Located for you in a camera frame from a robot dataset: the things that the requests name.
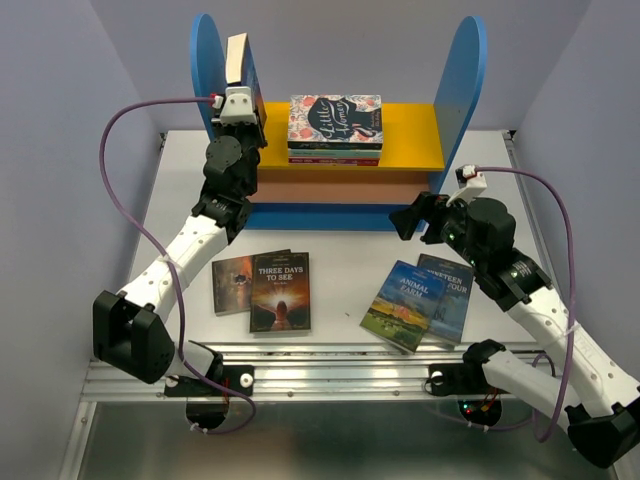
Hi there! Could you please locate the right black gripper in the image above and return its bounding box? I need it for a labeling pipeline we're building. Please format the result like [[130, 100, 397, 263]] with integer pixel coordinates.
[[389, 190, 486, 269]]

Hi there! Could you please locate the Jane Eyre blue book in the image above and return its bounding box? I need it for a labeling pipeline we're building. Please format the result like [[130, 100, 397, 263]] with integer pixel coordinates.
[[225, 32, 267, 126]]

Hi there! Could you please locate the Animal Farm book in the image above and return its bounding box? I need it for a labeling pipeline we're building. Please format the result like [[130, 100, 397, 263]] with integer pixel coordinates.
[[360, 261, 446, 354]]

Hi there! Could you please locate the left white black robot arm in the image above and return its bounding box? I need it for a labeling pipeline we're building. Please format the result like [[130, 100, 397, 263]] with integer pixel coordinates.
[[92, 120, 266, 394]]

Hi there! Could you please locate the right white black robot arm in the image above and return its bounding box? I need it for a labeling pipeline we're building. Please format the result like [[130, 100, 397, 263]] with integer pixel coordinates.
[[389, 193, 639, 468]]

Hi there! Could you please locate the red spine book in stack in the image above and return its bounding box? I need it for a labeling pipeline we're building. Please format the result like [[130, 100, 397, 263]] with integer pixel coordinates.
[[288, 157, 380, 167]]

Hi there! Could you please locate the green spine book in stack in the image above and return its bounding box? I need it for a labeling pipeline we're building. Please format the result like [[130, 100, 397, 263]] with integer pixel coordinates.
[[288, 148, 382, 159]]

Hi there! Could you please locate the blue yellow wooden bookshelf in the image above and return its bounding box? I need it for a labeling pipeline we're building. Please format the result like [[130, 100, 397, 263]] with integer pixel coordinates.
[[190, 14, 487, 235]]

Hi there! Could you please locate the Little Women floral book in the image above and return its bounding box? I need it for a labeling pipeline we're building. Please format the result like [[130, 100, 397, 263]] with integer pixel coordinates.
[[287, 94, 384, 151]]

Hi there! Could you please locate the Nineteen Eighty-Four blue book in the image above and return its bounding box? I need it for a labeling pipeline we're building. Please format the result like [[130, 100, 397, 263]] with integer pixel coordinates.
[[418, 254, 473, 345]]

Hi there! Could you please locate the dark brown book underneath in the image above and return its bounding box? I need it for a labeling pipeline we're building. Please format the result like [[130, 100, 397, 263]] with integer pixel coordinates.
[[212, 249, 290, 316]]

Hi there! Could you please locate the Three Days To See book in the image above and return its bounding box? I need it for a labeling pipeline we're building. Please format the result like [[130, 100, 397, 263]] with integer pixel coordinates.
[[249, 251, 311, 334]]

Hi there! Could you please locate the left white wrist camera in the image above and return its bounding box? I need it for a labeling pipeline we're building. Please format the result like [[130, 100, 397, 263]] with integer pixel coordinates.
[[209, 86, 259, 125]]

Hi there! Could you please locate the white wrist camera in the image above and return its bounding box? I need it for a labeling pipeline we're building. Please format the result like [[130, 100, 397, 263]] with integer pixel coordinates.
[[446, 164, 487, 206], [209, 86, 259, 125]]

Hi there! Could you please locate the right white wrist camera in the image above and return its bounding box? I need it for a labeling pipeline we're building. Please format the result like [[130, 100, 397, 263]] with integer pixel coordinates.
[[446, 164, 487, 206]]

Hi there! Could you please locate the aluminium rail frame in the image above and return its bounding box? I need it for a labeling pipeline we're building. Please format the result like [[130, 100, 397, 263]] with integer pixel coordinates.
[[54, 128, 631, 480]]

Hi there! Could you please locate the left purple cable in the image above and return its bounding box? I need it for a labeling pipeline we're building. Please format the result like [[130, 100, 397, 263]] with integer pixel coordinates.
[[97, 97, 257, 436]]

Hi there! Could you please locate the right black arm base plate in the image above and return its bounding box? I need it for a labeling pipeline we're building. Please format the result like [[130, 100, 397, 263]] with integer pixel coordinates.
[[424, 361, 510, 397]]

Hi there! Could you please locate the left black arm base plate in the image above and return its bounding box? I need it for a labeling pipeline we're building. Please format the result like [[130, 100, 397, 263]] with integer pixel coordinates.
[[163, 364, 255, 398]]

